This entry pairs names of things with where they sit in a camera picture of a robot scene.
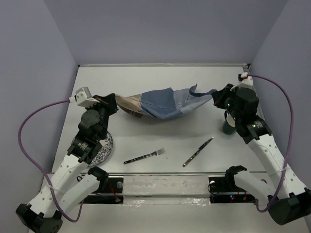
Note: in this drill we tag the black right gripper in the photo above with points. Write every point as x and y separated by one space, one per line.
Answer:
219 95

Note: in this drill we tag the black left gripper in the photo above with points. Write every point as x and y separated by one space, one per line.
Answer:
108 102

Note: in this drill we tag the blue beige checked cloth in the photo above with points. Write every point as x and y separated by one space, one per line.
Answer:
164 104

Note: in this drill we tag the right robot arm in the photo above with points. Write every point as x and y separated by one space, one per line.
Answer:
286 196

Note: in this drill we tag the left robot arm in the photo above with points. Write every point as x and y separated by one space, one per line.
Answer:
44 213

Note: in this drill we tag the blue white patterned plate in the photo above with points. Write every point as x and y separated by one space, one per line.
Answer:
104 152

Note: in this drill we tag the dark green mug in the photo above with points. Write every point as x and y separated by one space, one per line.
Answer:
229 127

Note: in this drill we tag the silver fork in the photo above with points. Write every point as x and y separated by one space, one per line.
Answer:
154 153

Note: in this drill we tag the silver knife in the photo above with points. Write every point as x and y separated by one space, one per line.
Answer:
197 152

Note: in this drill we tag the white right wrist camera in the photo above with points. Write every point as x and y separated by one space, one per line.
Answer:
245 81

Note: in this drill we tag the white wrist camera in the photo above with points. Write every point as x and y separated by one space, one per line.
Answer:
83 98
245 81

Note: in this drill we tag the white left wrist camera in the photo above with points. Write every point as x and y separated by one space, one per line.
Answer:
83 98

